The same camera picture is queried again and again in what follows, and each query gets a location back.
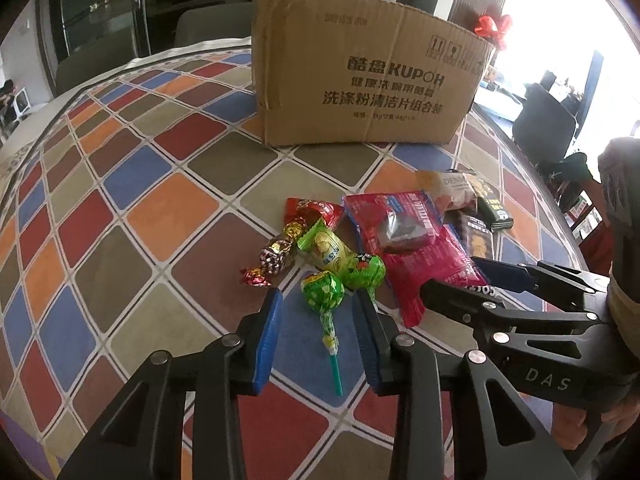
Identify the white and orange snack bag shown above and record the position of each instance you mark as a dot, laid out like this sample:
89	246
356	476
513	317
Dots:
452	187

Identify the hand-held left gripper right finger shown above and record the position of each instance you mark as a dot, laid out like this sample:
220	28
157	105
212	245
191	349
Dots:
369	345

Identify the dark brown snack packet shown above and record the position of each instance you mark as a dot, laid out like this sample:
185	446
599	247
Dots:
477	240

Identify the gold wrapped candy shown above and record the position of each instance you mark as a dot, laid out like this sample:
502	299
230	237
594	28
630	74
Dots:
295	229

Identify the grey dining chair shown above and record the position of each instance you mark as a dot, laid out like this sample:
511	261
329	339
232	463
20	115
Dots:
215	22
95	72

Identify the brown cardboard box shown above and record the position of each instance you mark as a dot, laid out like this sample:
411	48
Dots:
360	70

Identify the person's right forearm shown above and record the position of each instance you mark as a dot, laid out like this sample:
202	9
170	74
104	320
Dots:
622	195

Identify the glass door cabinet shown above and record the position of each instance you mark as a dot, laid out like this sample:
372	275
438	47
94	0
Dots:
100	0

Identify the green bag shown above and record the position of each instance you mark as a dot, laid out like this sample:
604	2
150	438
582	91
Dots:
572	167

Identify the checkered wrapped candy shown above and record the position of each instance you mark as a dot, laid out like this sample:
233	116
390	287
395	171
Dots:
272	257

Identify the small white shelf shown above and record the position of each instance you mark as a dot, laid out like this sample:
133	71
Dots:
24	102

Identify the red cartoon snack packet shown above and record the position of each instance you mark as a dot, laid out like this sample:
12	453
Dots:
320	208

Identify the person's right hand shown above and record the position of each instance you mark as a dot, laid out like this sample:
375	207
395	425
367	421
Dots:
620	422

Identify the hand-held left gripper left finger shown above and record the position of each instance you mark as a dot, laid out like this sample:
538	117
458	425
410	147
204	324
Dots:
270	340

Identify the dark side chair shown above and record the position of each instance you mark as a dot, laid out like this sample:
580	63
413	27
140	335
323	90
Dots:
545	120

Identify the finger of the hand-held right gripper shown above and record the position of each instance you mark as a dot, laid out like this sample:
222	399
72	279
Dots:
460	305
505	272

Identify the large pink-red snack packet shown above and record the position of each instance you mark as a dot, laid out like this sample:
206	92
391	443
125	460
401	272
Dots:
430	265

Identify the red bow decoration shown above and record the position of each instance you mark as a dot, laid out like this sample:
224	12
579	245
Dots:
492	27

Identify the green lollipop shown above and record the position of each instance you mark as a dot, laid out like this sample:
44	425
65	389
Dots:
322	290
367	270

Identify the black snack packet green label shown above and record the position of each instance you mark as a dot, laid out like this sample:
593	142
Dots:
492	210

